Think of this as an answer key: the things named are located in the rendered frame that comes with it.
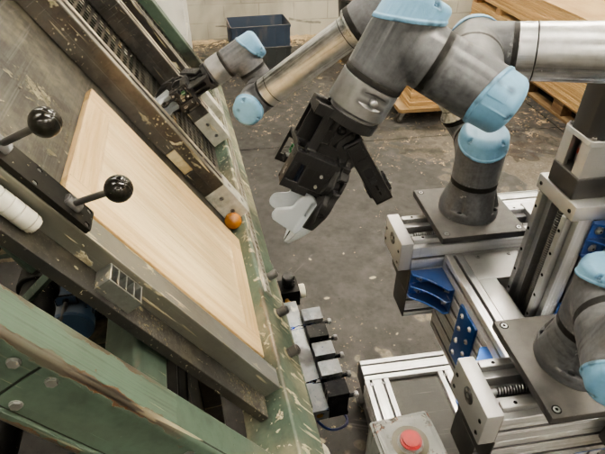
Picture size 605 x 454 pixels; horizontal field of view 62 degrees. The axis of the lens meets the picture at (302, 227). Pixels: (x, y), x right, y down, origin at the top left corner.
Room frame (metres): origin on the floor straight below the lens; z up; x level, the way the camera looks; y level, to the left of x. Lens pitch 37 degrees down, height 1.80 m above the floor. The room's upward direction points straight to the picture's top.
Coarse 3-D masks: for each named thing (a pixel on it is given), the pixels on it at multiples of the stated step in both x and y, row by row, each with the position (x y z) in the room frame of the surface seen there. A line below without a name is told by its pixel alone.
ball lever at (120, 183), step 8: (112, 176) 0.57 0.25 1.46; (120, 176) 0.57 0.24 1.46; (104, 184) 0.56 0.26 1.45; (112, 184) 0.56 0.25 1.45; (120, 184) 0.56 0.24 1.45; (128, 184) 0.57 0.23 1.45; (96, 192) 0.58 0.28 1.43; (104, 192) 0.56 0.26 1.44; (112, 192) 0.55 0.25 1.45; (120, 192) 0.55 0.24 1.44; (128, 192) 0.56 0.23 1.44; (64, 200) 0.59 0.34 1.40; (72, 200) 0.60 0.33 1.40; (80, 200) 0.59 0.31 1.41; (88, 200) 0.58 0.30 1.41; (112, 200) 0.55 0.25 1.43; (120, 200) 0.55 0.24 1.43; (72, 208) 0.59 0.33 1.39; (80, 208) 0.60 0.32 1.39
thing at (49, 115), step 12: (36, 108) 0.55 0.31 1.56; (48, 108) 0.56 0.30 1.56; (36, 120) 0.54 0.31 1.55; (48, 120) 0.54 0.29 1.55; (60, 120) 0.56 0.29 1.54; (24, 132) 0.56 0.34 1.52; (36, 132) 0.54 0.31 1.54; (48, 132) 0.54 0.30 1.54; (0, 144) 0.58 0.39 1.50; (12, 144) 0.59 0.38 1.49
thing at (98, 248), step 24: (0, 168) 0.56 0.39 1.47; (24, 192) 0.57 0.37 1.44; (48, 216) 0.57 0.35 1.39; (72, 240) 0.58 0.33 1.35; (96, 240) 0.59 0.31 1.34; (96, 264) 0.58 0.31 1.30; (120, 264) 0.59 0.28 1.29; (144, 264) 0.63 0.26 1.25; (144, 288) 0.59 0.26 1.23; (168, 288) 0.63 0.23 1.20; (168, 312) 0.60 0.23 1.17; (192, 312) 0.63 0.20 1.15; (192, 336) 0.61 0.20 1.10; (216, 336) 0.62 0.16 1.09; (216, 360) 0.62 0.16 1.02; (240, 360) 0.63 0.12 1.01; (264, 360) 0.68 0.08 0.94; (264, 384) 0.64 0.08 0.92
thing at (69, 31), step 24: (24, 0) 1.15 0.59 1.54; (48, 0) 1.17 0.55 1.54; (48, 24) 1.16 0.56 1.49; (72, 24) 1.17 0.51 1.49; (72, 48) 1.17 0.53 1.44; (96, 48) 1.18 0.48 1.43; (96, 72) 1.18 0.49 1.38; (120, 72) 1.19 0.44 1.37; (120, 96) 1.19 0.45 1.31; (144, 96) 1.20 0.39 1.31; (144, 120) 1.20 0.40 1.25; (168, 120) 1.23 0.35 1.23; (168, 144) 1.21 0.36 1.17; (192, 144) 1.26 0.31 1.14; (216, 168) 1.29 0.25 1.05; (216, 192) 1.23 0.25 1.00; (240, 216) 1.25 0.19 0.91
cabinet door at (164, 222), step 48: (96, 96) 1.08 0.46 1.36; (96, 144) 0.89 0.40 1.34; (144, 144) 1.10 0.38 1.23; (144, 192) 0.90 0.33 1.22; (192, 192) 1.13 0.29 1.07; (144, 240) 0.74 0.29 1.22; (192, 240) 0.91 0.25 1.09; (192, 288) 0.73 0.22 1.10; (240, 288) 0.91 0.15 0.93; (240, 336) 0.73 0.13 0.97
